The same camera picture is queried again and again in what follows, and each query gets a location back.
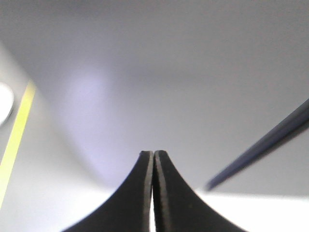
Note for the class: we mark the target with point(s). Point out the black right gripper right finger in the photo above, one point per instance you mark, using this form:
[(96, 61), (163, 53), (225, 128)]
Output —
[(177, 208)]

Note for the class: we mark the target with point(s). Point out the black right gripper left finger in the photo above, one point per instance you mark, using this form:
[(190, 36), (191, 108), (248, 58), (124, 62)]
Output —
[(128, 208)]

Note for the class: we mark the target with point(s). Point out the fridge door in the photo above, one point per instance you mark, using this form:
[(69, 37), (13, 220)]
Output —
[(200, 79)]

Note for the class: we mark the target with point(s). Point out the silver sign stand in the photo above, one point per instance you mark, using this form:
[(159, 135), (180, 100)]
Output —
[(6, 102)]

